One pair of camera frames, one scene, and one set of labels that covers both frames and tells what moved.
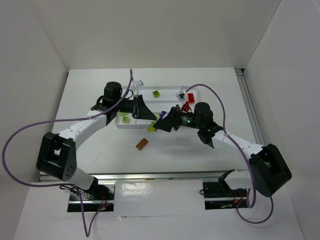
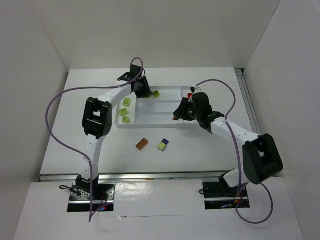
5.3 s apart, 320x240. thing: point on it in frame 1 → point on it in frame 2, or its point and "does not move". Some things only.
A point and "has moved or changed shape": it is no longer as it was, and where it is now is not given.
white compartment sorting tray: [157, 99] does not move
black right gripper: [176, 118] → [182, 110]
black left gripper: [136, 107] → [144, 90]
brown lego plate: [142, 144] does not move
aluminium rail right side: [259, 138] does not move
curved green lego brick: [151, 128] has moved or changed shape
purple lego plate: [162, 114] → [166, 142]
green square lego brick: [156, 93] does not move
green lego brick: [125, 120] does not move
